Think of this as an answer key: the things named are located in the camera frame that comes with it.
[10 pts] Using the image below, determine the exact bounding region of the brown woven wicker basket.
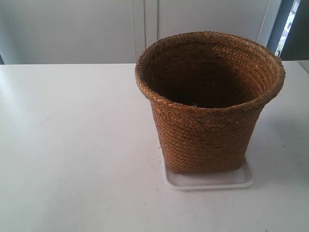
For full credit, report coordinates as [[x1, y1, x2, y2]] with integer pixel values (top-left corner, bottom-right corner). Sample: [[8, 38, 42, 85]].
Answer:
[[135, 31, 285, 174]]

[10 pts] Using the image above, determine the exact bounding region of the white rectangular plastic tray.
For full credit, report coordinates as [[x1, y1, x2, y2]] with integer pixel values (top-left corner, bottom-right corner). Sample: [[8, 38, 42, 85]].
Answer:
[[162, 161, 254, 190]]

